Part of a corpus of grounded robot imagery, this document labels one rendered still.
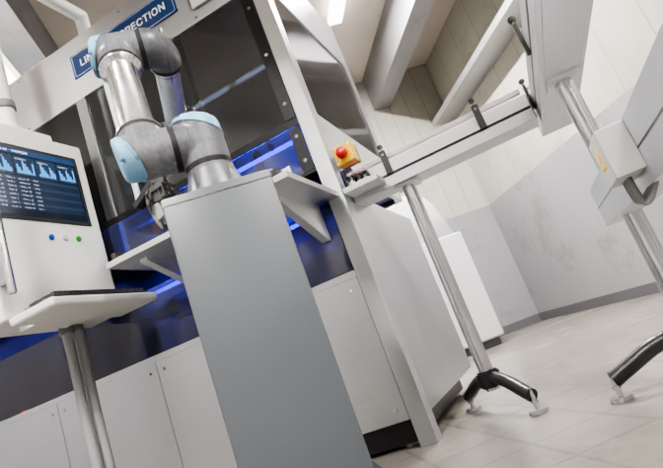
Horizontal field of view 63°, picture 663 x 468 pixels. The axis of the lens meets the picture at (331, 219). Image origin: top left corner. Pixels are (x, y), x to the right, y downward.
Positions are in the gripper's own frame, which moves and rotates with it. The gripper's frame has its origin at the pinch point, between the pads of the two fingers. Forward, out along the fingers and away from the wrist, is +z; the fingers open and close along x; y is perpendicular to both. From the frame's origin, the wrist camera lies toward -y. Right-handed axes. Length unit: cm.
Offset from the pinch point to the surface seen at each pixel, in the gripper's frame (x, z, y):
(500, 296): 425, 65, 57
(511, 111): 32, 9, 123
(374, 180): 21, 13, 73
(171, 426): 20, 66, -37
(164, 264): -5.9, 14.8, 0.5
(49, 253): -12.0, -6.4, -41.0
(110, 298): -13.4, 19.7, -18.1
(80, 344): 1, 26, -51
